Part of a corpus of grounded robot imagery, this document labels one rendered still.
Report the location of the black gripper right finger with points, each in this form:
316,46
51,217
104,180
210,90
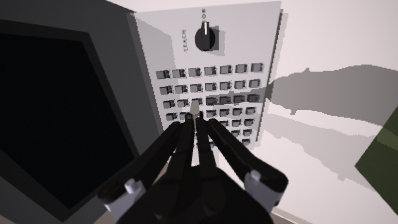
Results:
263,182

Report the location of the grey control console with keypad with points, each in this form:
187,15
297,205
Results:
74,108

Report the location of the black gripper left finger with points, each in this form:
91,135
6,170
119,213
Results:
121,192

